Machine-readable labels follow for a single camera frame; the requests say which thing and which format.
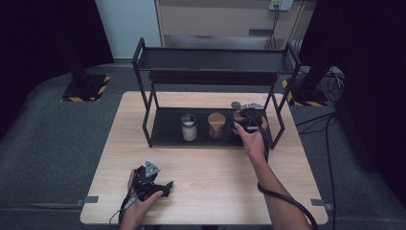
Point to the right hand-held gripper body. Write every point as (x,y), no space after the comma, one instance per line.
(250,118)

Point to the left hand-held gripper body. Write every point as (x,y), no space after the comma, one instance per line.
(146,183)

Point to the brown-filled jar with wooden lid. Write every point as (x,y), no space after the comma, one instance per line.
(216,123)

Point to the black metal shelf rack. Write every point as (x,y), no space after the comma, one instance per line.
(210,80)

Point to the glass jar with metal lid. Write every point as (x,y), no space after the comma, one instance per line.
(189,129)

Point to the person's right hand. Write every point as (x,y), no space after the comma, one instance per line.
(253,143)

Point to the person's left hand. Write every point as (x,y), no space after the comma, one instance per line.
(138,211)

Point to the grey round table grommet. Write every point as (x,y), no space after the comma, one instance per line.
(235,104)

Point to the black stand with striped base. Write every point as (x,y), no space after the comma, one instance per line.
(308,91)
(84,87)

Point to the dark curtain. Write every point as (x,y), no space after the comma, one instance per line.
(367,80)
(38,38)

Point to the grey table edge bracket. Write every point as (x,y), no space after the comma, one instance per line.
(319,202)
(87,200)

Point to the white wall power socket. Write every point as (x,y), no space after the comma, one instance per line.
(281,4)

